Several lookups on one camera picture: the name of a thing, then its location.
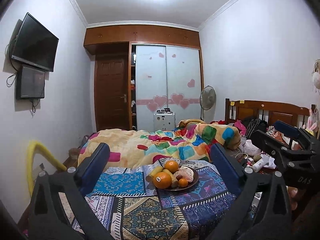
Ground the small mandarin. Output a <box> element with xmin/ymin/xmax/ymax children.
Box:
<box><xmin>178</xmin><ymin>178</ymin><xmax>189</xmax><ymax>188</ymax></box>

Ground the large plain orange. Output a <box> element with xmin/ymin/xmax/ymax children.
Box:
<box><xmin>164</xmin><ymin>160</ymin><xmax>179</xmax><ymax>174</ymax></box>

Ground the large orange with sticker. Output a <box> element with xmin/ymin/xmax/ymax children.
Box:
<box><xmin>152</xmin><ymin>172</ymin><xmax>172</xmax><ymax>189</ymax></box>

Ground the right hand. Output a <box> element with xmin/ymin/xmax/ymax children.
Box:
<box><xmin>287</xmin><ymin>187</ymin><xmax>298</xmax><ymax>211</ymax></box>

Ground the pink bunny plush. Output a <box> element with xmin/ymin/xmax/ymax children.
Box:
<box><xmin>306</xmin><ymin>108</ymin><xmax>319</xmax><ymax>134</ymax></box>

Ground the white bottle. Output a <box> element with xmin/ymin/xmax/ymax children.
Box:
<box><xmin>252</xmin><ymin>158</ymin><xmax>264</xmax><ymax>173</ymax></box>

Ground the wooden headboard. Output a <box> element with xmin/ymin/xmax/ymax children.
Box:
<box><xmin>225</xmin><ymin>99</ymin><xmax>310</xmax><ymax>127</ymax></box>

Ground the black striped bag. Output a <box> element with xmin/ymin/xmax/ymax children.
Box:
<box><xmin>245</xmin><ymin>119</ymin><xmax>268</xmax><ymax>139</ymax></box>

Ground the yellow foam tube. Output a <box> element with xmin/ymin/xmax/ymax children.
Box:
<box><xmin>26</xmin><ymin>140</ymin><xmax>67</xmax><ymax>196</ymax></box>

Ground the purple round plate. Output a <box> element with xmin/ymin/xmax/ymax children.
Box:
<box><xmin>146</xmin><ymin>166</ymin><xmax>200</xmax><ymax>192</ymax></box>

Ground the patterned blue patchwork cloth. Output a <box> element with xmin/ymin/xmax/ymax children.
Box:
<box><xmin>57</xmin><ymin>157</ymin><xmax>253</xmax><ymax>240</ymax></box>

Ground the standing electric fan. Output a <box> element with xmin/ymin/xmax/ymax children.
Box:
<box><xmin>200</xmin><ymin>86</ymin><xmax>216</xmax><ymax>121</ymax></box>

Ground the colourful patchwork quilt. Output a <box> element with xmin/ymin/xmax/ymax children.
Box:
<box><xmin>78</xmin><ymin>119</ymin><xmax>241</xmax><ymax>168</ymax></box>

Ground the white suitcase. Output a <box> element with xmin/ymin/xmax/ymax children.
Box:
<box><xmin>153</xmin><ymin>108</ymin><xmax>176</xmax><ymax>131</ymax></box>

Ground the brown wooden door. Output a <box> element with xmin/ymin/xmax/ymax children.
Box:
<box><xmin>94</xmin><ymin>55</ymin><xmax>130</xmax><ymax>131</ymax></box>

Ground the sliding door wardrobe with hearts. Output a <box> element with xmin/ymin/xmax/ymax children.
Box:
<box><xmin>84</xmin><ymin>25</ymin><xmax>203</xmax><ymax>132</ymax></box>

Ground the small black wall monitor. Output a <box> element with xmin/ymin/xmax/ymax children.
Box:
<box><xmin>15</xmin><ymin>65</ymin><xmax>45</xmax><ymax>100</ymax></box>

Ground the wall mounted black television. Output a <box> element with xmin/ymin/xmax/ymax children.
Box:
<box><xmin>11</xmin><ymin>13</ymin><xmax>59</xmax><ymax>72</ymax></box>

